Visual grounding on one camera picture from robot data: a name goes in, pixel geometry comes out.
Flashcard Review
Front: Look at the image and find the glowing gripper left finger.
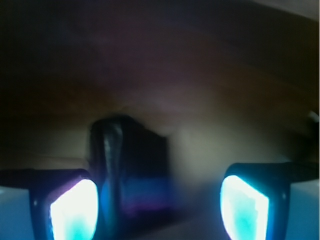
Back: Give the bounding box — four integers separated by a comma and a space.
0, 169, 99, 240

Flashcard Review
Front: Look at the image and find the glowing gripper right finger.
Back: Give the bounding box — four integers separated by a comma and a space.
220, 162, 320, 240

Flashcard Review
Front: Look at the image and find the black tape-wrapped box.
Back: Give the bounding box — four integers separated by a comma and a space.
89, 115, 175, 228

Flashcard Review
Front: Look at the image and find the brown paper bag bin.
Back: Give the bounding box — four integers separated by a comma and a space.
0, 0, 320, 240

